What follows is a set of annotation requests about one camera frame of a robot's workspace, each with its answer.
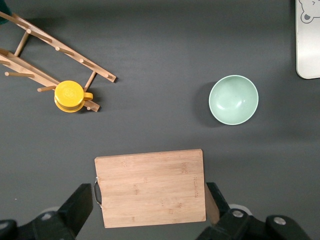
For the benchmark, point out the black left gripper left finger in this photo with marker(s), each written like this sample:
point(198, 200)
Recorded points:
point(72, 207)

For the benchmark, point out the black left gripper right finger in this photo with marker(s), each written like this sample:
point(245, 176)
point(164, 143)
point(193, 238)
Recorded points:
point(235, 225)

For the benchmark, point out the wooden cutting board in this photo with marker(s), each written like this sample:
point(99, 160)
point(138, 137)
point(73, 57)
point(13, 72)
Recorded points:
point(150, 190)

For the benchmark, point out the yellow mug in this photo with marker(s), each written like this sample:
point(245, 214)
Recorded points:
point(68, 95)

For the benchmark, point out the pale green bowl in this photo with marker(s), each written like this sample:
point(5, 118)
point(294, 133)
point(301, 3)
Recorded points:
point(233, 100)

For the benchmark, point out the wooden mug rack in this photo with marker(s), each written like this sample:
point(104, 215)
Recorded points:
point(67, 51)

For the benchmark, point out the cream bear print tray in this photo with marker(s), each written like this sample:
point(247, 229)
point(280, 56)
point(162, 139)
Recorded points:
point(308, 45)

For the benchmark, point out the dark green mug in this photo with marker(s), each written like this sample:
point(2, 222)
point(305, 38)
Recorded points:
point(4, 12)

